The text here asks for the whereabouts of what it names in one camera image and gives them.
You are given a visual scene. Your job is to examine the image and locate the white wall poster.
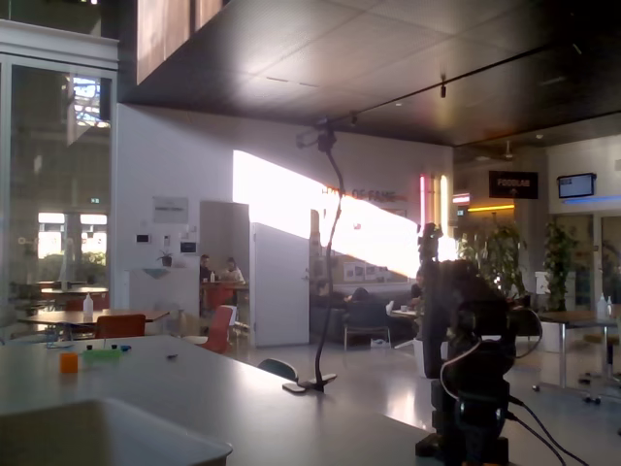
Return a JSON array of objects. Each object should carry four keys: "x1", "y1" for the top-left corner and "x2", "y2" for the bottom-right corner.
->
[{"x1": 151, "y1": 195, "x2": 190, "y2": 225}]

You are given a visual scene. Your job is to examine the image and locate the teal chair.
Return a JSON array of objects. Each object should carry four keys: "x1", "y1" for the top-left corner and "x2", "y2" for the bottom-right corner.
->
[{"x1": 256, "y1": 357, "x2": 299, "y2": 383}]

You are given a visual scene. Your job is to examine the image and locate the wooden table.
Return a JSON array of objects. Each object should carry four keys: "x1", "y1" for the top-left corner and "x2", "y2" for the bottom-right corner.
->
[{"x1": 16, "y1": 309, "x2": 171, "y2": 341}]

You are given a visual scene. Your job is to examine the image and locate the green flat plastic block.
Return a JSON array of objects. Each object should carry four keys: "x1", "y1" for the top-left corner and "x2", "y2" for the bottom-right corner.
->
[{"x1": 81, "y1": 348, "x2": 122, "y2": 364}]

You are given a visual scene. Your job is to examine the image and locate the tall leafy plant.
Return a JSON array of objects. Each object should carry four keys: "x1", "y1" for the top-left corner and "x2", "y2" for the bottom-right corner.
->
[{"x1": 541, "y1": 220, "x2": 579, "y2": 313}]

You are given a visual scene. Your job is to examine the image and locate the large leafy potted plant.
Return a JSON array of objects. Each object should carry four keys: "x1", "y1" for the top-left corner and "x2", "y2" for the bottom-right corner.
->
[{"x1": 456, "y1": 213, "x2": 529, "y2": 312}]

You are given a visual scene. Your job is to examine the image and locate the grey table metal legs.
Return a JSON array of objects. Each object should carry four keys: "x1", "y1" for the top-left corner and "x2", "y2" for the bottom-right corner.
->
[{"x1": 532, "y1": 310, "x2": 621, "y2": 404}]

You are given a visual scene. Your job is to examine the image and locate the black gooseneck clamp holder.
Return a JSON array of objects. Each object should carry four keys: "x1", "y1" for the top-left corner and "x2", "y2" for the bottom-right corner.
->
[{"x1": 282, "y1": 116, "x2": 351, "y2": 395}]

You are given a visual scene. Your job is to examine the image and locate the black foodlab sign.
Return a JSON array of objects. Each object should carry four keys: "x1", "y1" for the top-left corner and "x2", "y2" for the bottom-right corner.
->
[{"x1": 487, "y1": 170, "x2": 539, "y2": 201}]

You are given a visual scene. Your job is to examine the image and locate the white door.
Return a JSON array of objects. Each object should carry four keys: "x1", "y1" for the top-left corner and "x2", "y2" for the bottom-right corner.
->
[{"x1": 248, "y1": 221, "x2": 311, "y2": 349}]

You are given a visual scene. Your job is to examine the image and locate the white rectangular plastic tray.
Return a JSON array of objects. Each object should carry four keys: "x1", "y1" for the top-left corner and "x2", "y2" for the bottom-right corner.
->
[{"x1": 0, "y1": 397, "x2": 234, "y2": 466}]

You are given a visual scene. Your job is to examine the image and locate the white planter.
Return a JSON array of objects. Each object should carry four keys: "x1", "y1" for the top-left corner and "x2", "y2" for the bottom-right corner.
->
[{"x1": 537, "y1": 317, "x2": 564, "y2": 354}]

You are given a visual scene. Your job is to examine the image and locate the black cable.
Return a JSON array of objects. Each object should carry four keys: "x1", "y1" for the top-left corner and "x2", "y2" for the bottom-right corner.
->
[
  {"x1": 507, "y1": 393, "x2": 591, "y2": 466},
  {"x1": 507, "y1": 411, "x2": 567, "y2": 466}
]

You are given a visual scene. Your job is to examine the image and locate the red high table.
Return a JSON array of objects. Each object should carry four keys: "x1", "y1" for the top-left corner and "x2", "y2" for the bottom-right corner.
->
[{"x1": 199, "y1": 282, "x2": 249, "y2": 312}]

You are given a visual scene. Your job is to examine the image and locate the wall monitor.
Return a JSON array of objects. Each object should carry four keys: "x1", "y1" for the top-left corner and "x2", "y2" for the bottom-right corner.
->
[{"x1": 556, "y1": 172, "x2": 598, "y2": 200}]

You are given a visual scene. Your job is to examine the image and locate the thin dark plant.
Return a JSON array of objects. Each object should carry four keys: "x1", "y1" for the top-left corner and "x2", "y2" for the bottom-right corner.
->
[{"x1": 415, "y1": 221, "x2": 445, "y2": 266}]

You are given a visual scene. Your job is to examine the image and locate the orange chair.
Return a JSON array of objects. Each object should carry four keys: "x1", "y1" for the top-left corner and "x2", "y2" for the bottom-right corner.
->
[{"x1": 94, "y1": 313, "x2": 147, "y2": 340}]

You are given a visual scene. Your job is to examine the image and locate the dark armchair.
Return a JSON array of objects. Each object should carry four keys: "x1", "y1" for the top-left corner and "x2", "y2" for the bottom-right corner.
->
[{"x1": 343, "y1": 301, "x2": 392, "y2": 351}]

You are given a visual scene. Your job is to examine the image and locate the red chair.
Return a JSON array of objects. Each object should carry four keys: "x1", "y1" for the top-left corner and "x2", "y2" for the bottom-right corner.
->
[{"x1": 199, "y1": 305, "x2": 236, "y2": 354}]

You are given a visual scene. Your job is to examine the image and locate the seated person light top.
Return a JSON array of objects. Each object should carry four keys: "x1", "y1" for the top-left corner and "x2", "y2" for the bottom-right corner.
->
[{"x1": 221, "y1": 256, "x2": 246, "y2": 285}]

